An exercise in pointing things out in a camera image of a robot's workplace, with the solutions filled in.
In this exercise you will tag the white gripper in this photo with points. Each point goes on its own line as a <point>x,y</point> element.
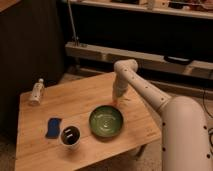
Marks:
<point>120,87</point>

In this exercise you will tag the orange pepper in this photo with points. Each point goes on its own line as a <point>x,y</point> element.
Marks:
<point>118,103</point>

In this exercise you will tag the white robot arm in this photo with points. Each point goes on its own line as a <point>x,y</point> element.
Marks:
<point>185,144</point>

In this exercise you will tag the green bowl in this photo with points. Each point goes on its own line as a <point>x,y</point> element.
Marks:
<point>106,121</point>

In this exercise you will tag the long wooden shelf beam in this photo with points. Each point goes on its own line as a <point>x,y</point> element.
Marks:
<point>197,69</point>

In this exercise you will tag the wooden table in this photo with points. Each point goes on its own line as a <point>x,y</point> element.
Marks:
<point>73,102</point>

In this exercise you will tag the white cup with dark inside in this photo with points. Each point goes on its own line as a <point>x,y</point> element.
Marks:
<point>70,137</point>

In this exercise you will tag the blue sponge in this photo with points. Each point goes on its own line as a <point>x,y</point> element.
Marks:
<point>53,128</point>

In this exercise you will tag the metal pole stand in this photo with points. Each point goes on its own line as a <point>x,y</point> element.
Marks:
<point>75,38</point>

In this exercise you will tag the clear plastic bottle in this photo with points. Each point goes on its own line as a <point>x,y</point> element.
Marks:
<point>37,93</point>

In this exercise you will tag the upper wooden shelf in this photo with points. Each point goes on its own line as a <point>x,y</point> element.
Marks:
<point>148,6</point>

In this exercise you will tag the black handle on beam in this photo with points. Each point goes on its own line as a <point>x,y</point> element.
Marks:
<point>181,61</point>

